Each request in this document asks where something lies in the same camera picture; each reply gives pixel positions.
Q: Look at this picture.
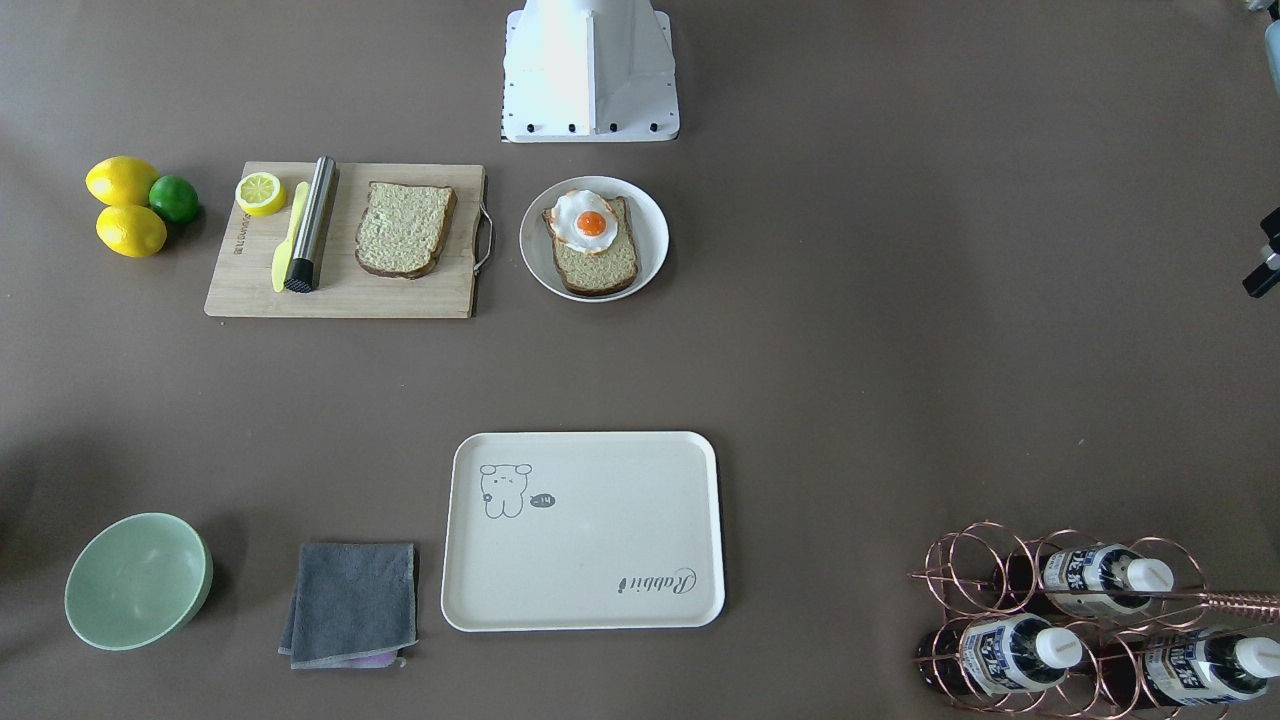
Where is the steel cylinder tool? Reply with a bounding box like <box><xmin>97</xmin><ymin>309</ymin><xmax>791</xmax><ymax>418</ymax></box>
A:
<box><xmin>283</xmin><ymin>156</ymin><xmax>338</xmax><ymax>293</ymax></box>

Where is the white round plate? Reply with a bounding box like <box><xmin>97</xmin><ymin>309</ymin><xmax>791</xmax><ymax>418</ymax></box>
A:
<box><xmin>518</xmin><ymin>176</ymin><xmax>669</xmax><ymax>304</ymax></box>

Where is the bread slice top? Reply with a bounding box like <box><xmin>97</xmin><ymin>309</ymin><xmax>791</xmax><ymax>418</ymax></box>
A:
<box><xmin>355</xmin><ymin>181</ymin><xmax>457</xmax><ymax>281</ymax></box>

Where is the mint green bowl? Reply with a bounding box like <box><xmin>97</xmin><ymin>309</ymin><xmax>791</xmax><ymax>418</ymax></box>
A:
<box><xmin>64</xmin><ymin>512</ymin><xmax>214</xmax><ymax>652</ymax></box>

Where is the yellow lemon near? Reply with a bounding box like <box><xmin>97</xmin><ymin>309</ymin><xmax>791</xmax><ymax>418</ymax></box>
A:
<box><xmin>96</xmin><ymin>205</ymin><xmax>168</xmax><ymax>258</ymax></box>

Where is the cream rabbit tray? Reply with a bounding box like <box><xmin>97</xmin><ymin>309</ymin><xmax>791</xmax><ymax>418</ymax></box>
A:
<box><xmin>440</xmin><ymin>430</ymin><xmax>726</xmax><ymax>632</ymax></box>

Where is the copper wire bottle rack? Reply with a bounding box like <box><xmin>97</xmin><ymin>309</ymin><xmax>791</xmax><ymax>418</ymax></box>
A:
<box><xmin>913</xmin><ymin>521</ymin><xmax>1277</xmax><ymax>719</ymax></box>

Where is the green lime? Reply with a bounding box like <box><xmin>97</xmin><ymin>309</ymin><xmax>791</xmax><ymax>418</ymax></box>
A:
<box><xmin>148</xmin><ymin>176</ymin><xmax>200</xmax><ymax>225</ymax></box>

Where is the half lemon slice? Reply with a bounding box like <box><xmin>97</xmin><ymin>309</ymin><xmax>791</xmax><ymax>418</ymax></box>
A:
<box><xmin>236</xmin><ymin>170</ymin><xmax>287</xmax><ymax>217</ymax></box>

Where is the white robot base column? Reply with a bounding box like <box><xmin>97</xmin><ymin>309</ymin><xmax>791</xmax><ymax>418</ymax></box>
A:
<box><xmin>500</xmin><ymin>1</ymin><xmax>681</xmax><ymax>143</ymax></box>

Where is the wooden cutting board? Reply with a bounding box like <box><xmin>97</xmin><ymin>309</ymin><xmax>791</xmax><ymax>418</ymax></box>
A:
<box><xmin>205</xmin><ymin>161</ymin><xmax>485</xmax><ymax>319</ymax></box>

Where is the yellow plastic knife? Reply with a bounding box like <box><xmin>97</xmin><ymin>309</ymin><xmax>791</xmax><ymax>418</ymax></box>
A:
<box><xmin>270</xmin><ymin>181</ymin><xmax>310</xmax><ymax>293</ymax></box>

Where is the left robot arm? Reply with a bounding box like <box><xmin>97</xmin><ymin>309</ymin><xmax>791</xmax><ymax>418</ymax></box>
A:
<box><xmin>1242</xmin><ymin>1</ymin><xmax>1279</xmax><ymax>299</ymax></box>

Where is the tea bottle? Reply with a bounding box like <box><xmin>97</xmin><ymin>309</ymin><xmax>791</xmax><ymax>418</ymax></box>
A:
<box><xmin>915</xmin><ymin>612</ymin><xmax>1084</xmax><ymax>697</ymax></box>
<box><xmin>992</xmin><ymin>544</ymin><xmax>1175</xmax><ymax>620</ymax></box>
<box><xmin>1098</xmin><ymin>626</ymin><xmax>1279</xmax><ymax>710</ymax></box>

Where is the fried egg toy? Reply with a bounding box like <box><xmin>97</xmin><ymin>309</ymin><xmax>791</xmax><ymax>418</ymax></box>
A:
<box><xmin>548</xmin><ymin>190</ymin><xmax>621</xmax><ymax>255</ymax></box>

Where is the grey folded cloth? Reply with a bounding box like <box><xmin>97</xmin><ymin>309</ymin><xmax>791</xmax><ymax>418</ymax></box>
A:
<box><xmin>278</xmin><ymin>542</ymin><xmax>419</xmax><ymax>670</ymax></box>

